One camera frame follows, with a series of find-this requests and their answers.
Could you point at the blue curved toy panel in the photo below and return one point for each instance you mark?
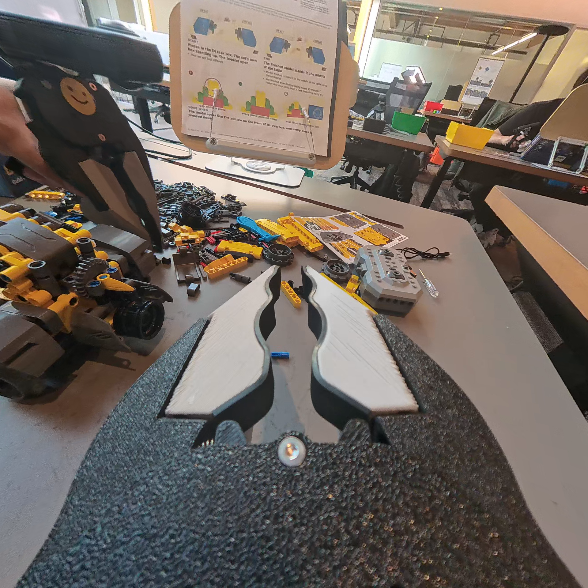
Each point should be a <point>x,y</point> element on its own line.
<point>255,228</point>

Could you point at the black floor lamp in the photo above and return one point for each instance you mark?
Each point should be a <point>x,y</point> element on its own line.
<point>533,64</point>

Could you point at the yellow striped leaflet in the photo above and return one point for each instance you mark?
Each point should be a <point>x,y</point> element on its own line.
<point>358,234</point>

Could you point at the grey toy wheel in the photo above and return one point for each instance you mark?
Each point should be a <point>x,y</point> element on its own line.
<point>337,271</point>

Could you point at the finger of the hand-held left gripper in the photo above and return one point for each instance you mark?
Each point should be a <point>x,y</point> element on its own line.
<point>115,188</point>
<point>149,193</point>

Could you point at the small clear plastic stick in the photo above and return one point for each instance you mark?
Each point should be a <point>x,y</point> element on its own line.
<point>428,283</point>

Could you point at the grey toy battery hub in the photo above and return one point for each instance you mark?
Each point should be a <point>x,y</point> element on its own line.
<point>390,280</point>

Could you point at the yellow plastic bin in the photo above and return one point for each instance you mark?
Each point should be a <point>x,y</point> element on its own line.
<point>469,136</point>

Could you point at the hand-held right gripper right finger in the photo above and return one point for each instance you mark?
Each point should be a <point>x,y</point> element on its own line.
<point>363,367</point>

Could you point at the orange cone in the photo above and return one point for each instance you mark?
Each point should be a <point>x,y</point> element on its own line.
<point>436,156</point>

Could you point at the pile of loose toy bricks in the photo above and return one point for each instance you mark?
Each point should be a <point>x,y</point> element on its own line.
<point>202,216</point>

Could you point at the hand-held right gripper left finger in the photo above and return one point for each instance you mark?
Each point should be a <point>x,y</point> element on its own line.
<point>220,367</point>

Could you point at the yellow toy brick vehicle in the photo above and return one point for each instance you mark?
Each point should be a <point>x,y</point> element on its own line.
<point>64,285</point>

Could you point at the long yellow toy brick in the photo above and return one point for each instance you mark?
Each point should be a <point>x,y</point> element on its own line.
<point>46,195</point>

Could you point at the short yellow toy beam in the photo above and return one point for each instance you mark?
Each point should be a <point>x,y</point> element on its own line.
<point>291,294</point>

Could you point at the wooden background table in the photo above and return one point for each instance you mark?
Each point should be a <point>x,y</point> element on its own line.
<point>478,158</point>
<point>551,230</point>

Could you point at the grey desk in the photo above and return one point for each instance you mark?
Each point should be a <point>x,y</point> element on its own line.
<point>459,367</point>

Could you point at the clipboard with instruction sheet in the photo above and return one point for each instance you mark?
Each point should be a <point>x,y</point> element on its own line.
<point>262,73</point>

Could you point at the small blue toy pin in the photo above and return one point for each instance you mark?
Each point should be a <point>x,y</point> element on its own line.
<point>280,355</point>

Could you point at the white standing sign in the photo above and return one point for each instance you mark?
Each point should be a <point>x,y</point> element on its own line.
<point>482,83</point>

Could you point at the green box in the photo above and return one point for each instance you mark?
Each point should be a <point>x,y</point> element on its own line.
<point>409,122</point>

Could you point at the person's left hand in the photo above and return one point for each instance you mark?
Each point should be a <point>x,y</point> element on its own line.
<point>18,138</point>

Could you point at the black office chair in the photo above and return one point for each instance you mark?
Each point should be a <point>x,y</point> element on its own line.
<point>409,96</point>

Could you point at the black toy tyre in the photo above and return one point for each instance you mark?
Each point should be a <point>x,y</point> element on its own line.
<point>277,254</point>

